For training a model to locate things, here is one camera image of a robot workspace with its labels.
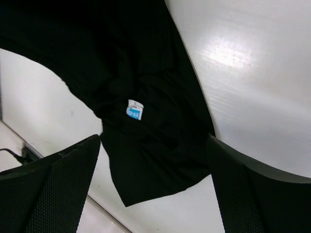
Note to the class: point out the black t shirt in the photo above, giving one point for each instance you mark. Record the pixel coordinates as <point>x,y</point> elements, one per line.
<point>125,60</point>

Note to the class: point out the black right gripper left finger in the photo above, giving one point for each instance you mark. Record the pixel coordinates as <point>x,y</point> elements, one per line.
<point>48,195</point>

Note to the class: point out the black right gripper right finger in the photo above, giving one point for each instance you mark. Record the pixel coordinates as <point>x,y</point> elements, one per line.
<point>254,197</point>

